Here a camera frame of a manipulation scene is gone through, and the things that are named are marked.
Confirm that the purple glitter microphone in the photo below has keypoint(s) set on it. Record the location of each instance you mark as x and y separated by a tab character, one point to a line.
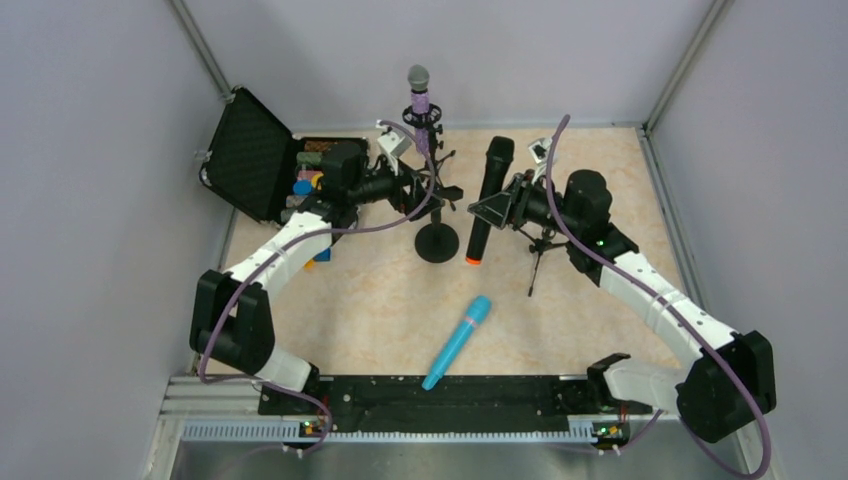
418	78

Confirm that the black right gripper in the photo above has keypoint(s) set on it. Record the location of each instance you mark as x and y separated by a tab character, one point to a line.
515	206

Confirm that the turquoise toy microphone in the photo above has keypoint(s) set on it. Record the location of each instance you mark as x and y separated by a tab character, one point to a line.
474	316

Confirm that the shock mount tripod stand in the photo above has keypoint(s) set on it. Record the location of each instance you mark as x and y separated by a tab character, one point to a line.
434	130

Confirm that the blue round button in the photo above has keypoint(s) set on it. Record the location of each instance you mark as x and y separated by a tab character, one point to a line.
302	187

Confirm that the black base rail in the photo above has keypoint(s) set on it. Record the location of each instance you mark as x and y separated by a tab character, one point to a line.
474	404

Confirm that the yellow blue toy block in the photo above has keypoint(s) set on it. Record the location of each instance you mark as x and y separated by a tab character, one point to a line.
322	257

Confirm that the green poker chip row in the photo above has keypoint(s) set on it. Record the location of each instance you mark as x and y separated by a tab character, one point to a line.
309	160

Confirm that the small black tripod stand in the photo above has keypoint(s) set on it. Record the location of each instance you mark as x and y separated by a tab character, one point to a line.
540	255

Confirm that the black orange-tipped microphone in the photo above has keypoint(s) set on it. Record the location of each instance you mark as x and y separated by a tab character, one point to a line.
499	156

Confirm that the black poker chip case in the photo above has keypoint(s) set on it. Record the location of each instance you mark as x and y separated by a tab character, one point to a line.
250	162

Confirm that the orange brown poker chip row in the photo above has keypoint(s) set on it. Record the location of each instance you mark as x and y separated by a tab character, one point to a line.
317	144

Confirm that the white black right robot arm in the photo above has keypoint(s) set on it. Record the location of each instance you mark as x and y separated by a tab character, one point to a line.
722	375

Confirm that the round base clip stand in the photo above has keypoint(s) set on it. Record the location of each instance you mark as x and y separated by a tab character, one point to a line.
437	242

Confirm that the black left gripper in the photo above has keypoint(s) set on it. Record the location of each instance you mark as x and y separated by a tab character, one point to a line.
411	192

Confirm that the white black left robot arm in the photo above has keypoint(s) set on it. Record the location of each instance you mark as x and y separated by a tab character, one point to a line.
232	320

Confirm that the yellow big blind button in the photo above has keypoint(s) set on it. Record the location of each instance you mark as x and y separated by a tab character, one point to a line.
314	177

